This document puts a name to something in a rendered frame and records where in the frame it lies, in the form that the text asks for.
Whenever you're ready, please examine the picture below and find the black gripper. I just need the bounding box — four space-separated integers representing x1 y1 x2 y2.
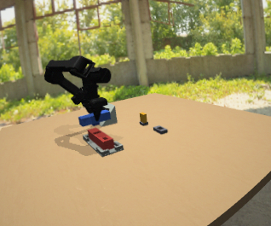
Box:
82 84 107 122

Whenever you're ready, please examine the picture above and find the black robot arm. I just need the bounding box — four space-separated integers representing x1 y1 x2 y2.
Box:
44 55 111 113

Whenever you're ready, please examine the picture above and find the yellow rectangular block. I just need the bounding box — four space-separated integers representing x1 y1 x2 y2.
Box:
140 113 147 123

